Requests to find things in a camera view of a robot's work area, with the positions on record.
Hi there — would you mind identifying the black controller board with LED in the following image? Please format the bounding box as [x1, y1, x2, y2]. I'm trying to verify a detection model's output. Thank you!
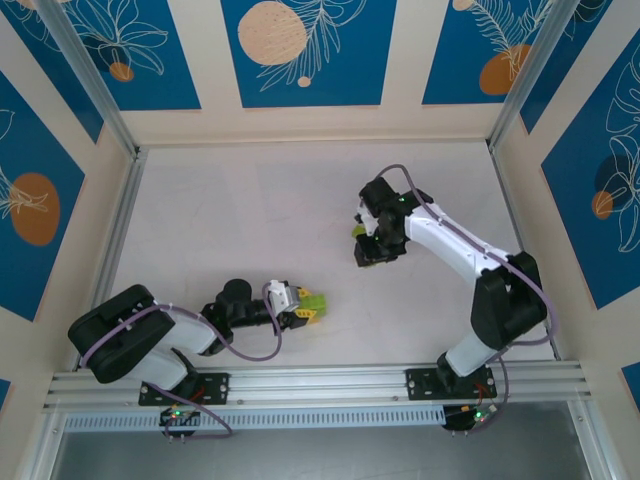
[442, 403, 499, 439]
[158, 405, 204, 444]

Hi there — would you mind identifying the grey metal sheet panel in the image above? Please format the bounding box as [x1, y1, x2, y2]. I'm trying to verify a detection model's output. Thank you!
[47, 402, 594, 480]

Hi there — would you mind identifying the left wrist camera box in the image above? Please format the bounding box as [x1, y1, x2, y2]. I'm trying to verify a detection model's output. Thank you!
[264, 278, 304, 315]

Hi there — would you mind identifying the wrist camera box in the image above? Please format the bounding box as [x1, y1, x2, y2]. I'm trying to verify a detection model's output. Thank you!
[354, 198, 377, 237]
[264, 278, 304, 315]

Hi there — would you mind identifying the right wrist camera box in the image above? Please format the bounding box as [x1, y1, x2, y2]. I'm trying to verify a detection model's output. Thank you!
[354, 198, 377, 237]

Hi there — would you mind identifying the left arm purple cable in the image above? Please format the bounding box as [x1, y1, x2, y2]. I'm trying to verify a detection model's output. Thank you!
[81, 282, 284, 441]

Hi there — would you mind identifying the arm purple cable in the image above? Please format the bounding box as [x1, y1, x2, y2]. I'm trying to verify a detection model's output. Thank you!
[375, 163, 559, 431]
[81, 282, 284, 441]

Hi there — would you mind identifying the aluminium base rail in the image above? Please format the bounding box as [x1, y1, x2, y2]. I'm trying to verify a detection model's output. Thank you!
[42, 360, 596, 412]

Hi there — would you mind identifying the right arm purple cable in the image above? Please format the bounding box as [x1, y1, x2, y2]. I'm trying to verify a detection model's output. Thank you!
[375, 163, 559, 431]

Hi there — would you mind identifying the grey slotted cable duct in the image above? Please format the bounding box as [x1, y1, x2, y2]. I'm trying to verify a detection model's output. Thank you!
[63, 405, 447, 434]

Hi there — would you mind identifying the aluminium side rail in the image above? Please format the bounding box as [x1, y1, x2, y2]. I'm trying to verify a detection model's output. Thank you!
[74, 149, 147, 372]
[488, 142, 561, 362]

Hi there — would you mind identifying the aluminium frame post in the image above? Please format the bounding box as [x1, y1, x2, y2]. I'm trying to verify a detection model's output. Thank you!
[35, 0, 147, 161]
[487, 0, 577, 151]

